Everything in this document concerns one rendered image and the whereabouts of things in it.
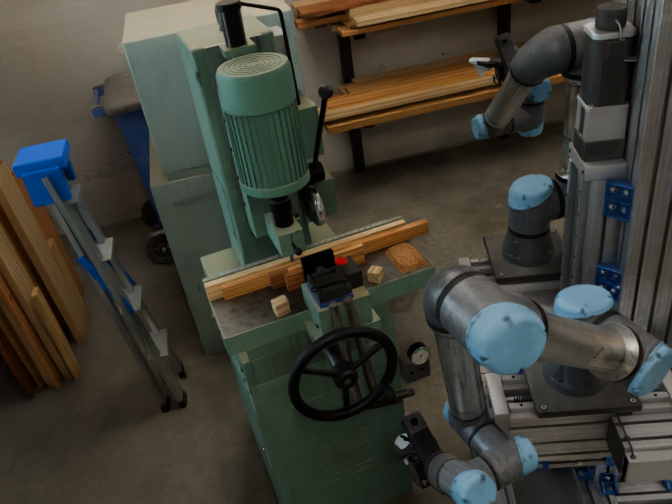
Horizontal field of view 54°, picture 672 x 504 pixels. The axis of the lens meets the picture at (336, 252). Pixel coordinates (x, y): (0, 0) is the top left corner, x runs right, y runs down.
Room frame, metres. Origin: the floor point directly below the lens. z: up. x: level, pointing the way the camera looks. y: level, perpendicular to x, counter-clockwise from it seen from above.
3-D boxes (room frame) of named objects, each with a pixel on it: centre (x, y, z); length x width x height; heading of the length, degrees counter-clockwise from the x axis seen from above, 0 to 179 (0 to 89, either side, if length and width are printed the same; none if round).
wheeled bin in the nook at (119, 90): (3.34, 0.78, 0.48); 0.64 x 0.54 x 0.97; 101
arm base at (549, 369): (1.06, -0.50, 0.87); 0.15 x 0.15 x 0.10
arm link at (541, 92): (1.83, -0.65, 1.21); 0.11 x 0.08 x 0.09; 8
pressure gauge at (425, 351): (1.37, -0.19, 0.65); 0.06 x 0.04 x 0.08; 106
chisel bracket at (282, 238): (1.52, 0.13, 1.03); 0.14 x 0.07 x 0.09; 16
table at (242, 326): (1.42, 0.04, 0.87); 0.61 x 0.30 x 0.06; 106
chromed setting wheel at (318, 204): (1.66, 0.04, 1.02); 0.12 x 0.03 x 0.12; 16
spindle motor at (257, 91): (1.50, 0.12, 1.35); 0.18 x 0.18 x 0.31
